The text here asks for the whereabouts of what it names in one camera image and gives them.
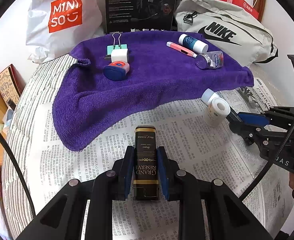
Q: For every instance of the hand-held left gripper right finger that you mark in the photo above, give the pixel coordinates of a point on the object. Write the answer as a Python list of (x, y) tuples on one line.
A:
[(164, 172)]

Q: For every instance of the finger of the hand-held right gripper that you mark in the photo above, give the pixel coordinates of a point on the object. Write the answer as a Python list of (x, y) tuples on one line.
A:
[(252, 118), (244, 132)]

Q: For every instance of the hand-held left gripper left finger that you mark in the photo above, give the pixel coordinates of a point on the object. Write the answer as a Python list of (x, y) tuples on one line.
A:
[(130, 172)]

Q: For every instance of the black box gold print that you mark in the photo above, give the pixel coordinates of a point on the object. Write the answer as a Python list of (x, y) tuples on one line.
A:
[(146, 160)]

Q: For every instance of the clear candy bottle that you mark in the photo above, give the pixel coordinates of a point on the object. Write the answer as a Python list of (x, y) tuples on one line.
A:
[(212, 60)]

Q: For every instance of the white bottle teal label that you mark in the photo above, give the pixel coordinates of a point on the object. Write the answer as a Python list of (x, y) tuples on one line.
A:
[(190, 42)]

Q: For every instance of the pink pen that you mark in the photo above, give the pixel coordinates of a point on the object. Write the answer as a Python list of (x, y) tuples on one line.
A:
[(180, 49)]

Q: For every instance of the blue and pink jar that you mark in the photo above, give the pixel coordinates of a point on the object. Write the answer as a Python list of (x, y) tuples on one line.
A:
[(115, 71)]

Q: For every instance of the white charger plug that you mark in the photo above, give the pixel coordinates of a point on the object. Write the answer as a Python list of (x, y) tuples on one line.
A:
[(119, 55)]

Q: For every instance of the green binder clip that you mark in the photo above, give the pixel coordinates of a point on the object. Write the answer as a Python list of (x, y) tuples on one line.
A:
[(110, 50)]

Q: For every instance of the newspaper sheet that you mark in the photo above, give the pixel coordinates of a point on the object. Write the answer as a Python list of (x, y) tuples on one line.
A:
[(199, 152)]

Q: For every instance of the grey waist bag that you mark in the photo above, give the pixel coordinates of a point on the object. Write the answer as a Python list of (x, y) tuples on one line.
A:
[(249, 52)]

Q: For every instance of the purple towel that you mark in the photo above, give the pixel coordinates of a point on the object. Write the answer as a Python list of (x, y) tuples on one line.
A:
[(149, 85)]

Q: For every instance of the brown patterned box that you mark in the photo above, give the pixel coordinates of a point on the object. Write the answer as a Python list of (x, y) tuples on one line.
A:
[(8, 85)]

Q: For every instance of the white plastic shopping bag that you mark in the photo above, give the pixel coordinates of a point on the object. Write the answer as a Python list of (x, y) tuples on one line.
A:
[(41, 42)]

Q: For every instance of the black headphone box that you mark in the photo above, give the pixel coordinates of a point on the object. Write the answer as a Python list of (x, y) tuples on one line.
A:
[(127, 10)]

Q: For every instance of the wooden door frame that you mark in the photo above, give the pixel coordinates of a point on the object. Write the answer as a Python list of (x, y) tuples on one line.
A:
[(261, 7)]

